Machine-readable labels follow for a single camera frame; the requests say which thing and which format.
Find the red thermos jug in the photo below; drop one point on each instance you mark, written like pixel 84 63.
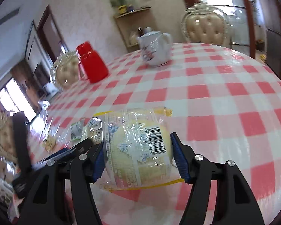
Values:
pixel 91 67

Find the beige nougat packet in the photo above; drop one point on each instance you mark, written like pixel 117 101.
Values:
pixel 93 130

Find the cream tufted chair back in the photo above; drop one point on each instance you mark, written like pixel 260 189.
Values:
pixel 64 71

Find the yellow cake clear packet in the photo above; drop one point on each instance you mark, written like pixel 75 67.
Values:
pixel 137 149

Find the cream tufted chair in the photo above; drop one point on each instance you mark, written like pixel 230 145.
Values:
pixel 7 145
pixel 64 71
pixel 204 23

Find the wooden corner shelf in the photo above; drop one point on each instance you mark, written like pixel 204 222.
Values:
pixel 129 23

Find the red white checkered tablecloth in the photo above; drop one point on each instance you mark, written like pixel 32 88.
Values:
pixel 225 105

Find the white floral teapot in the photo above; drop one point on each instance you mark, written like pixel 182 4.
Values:
pixel 155 48

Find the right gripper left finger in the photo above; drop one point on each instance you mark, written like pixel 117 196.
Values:
pixel 45 203

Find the white pastry packet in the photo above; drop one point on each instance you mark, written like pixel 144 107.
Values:
pixel 49 143

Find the green white candy packet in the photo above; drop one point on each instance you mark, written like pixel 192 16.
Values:
pixel 77 129

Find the cream tufted chair left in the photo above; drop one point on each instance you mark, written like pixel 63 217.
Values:
pixel 7 145

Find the cream tufted chair right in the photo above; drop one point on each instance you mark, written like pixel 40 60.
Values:
pixel 204 23

